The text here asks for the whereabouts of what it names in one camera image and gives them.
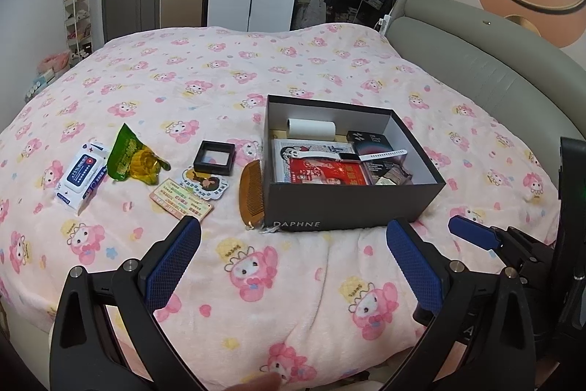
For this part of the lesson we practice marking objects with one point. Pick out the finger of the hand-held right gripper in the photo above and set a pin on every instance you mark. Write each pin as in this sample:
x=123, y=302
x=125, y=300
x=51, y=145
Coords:
x=471, y=233

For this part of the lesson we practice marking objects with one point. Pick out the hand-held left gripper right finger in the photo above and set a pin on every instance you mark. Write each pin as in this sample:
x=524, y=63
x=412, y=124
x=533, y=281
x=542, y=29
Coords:
x=414, y=267

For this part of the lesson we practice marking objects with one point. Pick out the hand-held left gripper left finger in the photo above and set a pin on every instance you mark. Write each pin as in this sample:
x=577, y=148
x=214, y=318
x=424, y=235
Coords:
x=174, y=262

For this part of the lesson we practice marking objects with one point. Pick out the pink and green printed card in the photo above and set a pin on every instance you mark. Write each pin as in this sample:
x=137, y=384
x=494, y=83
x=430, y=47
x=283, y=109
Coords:
x=181, y=201

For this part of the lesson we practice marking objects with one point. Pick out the cartoon figure sticker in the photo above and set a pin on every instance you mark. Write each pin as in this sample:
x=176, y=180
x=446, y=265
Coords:
x=206, y=185

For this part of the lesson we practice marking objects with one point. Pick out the dark grey shoe box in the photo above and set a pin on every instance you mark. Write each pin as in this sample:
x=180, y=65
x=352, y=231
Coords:
x=348, y=203

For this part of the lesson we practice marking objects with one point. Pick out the yellow crinkled wrapper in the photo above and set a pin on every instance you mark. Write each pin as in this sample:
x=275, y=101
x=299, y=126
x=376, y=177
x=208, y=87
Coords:
x=149, y=169

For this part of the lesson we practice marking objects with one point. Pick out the black square frame case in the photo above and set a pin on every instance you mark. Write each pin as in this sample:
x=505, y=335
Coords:
x=197, y=164

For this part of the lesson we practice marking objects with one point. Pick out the wooden comb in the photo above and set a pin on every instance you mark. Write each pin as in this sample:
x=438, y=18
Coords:
x=251, y=194

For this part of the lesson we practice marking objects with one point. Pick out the green snack packet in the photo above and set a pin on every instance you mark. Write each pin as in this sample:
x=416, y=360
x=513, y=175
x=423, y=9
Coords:
x=123, y=153

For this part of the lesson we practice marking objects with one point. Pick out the white and blue wipes pack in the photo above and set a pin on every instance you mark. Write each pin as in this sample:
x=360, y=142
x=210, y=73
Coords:
x=80, y=178

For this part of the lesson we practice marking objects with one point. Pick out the person's left hand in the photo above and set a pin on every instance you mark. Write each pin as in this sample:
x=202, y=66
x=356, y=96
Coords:
x=254, y=382

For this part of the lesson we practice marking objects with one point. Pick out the dark foil packet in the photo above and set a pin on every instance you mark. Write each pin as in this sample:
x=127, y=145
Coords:
x=389, y=173

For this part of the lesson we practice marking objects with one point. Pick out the red printed packet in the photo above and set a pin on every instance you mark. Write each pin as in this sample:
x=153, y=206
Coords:
x=325, y=173

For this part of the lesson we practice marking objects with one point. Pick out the small black box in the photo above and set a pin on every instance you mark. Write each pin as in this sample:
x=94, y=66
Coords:
x=366, y=141

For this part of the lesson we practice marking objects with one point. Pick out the white smartwatch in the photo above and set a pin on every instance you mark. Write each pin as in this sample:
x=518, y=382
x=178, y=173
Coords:
x=320, y=153

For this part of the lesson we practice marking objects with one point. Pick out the black and white printed booklet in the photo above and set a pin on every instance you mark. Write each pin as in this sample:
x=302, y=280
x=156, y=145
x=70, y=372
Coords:
x=281, y=162

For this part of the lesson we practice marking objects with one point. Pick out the grey-green padded headboard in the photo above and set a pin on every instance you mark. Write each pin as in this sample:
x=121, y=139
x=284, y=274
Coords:
x=480, y=70

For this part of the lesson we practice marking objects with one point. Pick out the white paper roll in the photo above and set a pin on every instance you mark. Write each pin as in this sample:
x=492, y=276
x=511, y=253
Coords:
x=311, y=129

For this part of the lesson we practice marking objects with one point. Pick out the pink cartoon printed blanket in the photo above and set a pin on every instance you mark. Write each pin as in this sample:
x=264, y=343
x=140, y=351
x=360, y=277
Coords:
x=183, y=79

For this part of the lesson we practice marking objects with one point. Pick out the white power strip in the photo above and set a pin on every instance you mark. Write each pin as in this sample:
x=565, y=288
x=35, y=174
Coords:
x=384, y=23

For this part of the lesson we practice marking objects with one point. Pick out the pink cloth pile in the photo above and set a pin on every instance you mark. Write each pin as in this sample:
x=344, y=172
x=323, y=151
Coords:
x=55, y=62

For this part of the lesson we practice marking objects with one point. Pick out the white shelf rack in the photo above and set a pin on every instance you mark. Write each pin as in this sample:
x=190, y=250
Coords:
x=80, y=29

